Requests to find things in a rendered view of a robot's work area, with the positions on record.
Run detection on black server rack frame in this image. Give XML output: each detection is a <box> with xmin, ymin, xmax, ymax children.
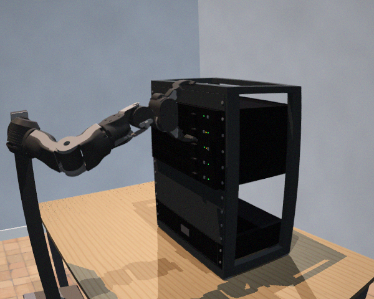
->
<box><xmin>151</xmin><ymin>77</ymin><xmax>302</xmax><ymax>280</ymax></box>

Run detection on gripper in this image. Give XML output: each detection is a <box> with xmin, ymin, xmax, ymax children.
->
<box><xmin>148</xmin><ymin>80</ymin><xmax>198</xmax><ymax>142</ymax></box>

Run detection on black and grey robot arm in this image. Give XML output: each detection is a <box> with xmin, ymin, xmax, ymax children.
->
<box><xmin>6</xmin><ymin>102</ymin><xmax>154</xmax><ymax>177</ymax></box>

